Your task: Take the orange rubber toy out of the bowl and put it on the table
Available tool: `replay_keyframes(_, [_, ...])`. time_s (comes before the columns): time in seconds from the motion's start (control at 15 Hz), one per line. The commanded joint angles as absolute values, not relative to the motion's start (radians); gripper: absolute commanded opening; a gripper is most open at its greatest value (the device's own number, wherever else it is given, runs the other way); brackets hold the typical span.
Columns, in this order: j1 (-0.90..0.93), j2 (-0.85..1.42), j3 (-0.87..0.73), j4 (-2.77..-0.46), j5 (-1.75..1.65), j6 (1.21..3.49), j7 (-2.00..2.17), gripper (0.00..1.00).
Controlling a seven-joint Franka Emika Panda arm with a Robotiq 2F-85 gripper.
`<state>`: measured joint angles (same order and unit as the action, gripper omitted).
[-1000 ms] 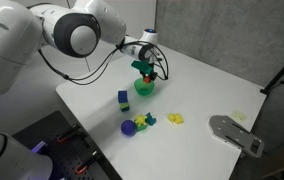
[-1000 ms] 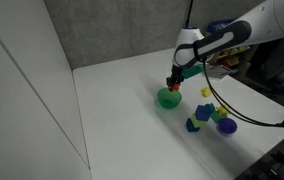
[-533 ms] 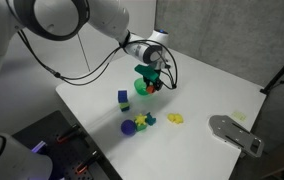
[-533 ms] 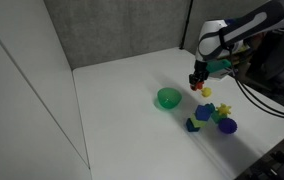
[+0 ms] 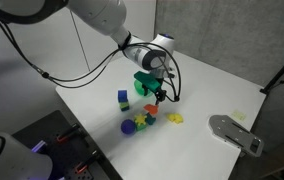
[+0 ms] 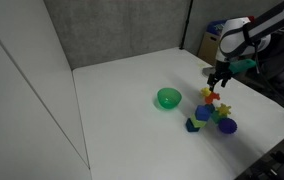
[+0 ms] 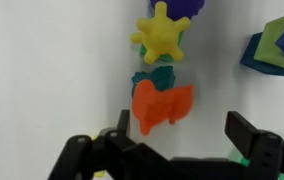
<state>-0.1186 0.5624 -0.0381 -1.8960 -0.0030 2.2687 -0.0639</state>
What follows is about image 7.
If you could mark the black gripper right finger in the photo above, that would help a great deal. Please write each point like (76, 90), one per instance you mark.
(268, 153)

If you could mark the teal rubber toy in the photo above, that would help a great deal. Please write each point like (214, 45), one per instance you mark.
(163, 78)

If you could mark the orange rubber toy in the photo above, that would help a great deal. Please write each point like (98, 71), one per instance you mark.
(155, 103)

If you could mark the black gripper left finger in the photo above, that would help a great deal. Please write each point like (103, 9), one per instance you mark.
(82, 156)

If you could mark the purple spiky ball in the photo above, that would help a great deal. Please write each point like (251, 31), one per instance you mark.
(182, 8)

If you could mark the yellow spiky rubber toy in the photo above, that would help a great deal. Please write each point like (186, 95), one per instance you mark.
(160, 33)

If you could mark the lime green block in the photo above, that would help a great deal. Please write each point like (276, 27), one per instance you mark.
(268, 46)

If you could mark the dark teal block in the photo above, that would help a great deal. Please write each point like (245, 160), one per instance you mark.
(252, 60)

